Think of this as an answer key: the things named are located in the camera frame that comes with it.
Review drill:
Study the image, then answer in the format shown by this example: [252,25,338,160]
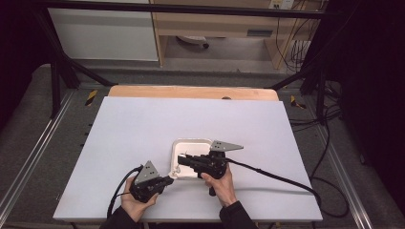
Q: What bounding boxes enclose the chair base with caster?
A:
[176,35,210,50]

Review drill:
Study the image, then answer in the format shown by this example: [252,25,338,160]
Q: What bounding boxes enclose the hanging black cable bundle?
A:
[275,0,320,73]

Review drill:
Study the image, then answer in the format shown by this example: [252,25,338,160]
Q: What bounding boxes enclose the black metal frame bar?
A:
[41,0,326,20]

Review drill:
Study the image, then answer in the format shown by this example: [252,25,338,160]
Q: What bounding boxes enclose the yellow black tape marker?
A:
[289,94,307,110]

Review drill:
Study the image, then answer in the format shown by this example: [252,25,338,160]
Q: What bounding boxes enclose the wooden table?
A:
[108,84,280,102]

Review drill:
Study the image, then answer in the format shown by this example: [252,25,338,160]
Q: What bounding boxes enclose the white rectangular tray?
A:
[170,137,214,180]

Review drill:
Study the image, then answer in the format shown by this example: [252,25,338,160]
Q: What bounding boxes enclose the white cabinet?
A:
[47,8,160,62]

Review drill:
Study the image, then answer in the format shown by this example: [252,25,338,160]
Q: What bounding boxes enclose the black floor cables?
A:
[288,104,342,133]

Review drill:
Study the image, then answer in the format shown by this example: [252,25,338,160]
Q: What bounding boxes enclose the black metal frame stand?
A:
[269,68,327,123]
[32,12,117,119]

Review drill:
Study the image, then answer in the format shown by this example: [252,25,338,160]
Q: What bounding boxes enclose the white power strip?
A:
[268,0,295,10]

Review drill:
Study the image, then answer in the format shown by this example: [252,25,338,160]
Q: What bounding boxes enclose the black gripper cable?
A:
[106,165,145,220]
[226,120,351,219]

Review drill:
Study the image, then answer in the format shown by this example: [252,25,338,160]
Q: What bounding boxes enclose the black curtain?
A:
[0,0,52,128]
[318,0,405,218]

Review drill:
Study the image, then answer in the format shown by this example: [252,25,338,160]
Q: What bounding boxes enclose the aluminium floor rail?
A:
[318,127,375,229]
[0,90,76,209]

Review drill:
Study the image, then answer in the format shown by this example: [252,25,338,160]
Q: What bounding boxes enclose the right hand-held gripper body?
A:
[190,139,245,197]

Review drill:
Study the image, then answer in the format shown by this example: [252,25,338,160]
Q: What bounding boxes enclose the light wooden desk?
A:
[149,0,329,70]

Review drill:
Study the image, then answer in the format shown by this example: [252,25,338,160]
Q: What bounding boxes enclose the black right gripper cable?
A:
[226,120,351,219]

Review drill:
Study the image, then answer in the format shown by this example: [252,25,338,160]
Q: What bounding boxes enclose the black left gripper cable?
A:
[106,165,145,220]

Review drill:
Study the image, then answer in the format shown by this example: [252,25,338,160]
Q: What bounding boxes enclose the person's left hand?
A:
[120,176,160,223]

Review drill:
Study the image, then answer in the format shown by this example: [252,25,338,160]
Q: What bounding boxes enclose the person's right hand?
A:
[200,163,239,208]

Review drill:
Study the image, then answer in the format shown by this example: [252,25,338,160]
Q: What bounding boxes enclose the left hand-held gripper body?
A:
[128,160,165,204]

